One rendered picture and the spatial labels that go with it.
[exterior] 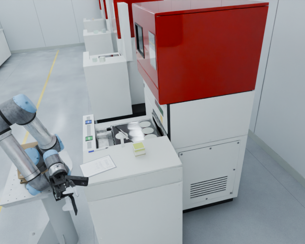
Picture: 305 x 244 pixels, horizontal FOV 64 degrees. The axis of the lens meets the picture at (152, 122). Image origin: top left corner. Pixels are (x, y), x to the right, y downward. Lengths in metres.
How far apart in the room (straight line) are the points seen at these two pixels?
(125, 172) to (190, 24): 0.99
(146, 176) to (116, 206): 0.29
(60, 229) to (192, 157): 1.22
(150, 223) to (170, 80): 1.03
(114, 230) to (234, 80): 1.35
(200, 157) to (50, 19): 8.37
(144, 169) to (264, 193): 1.63
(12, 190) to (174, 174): 1.08
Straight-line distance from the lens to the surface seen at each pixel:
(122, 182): 1.55
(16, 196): 1.87
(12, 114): 1.37
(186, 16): 1.58
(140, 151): 1.62
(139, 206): 1.73
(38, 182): 1.41
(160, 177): 1.59
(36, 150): 1.68
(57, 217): 2.17
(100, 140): 2.02
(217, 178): 2.34
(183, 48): 1.61
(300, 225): 2.72
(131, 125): 2.12
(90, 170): 1.61
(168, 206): 1.81
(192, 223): 2.48
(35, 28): 9.85
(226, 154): 2.19
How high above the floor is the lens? 1.99
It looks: 31 degrees down
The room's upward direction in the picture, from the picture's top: 4 degrees counter-clockwise
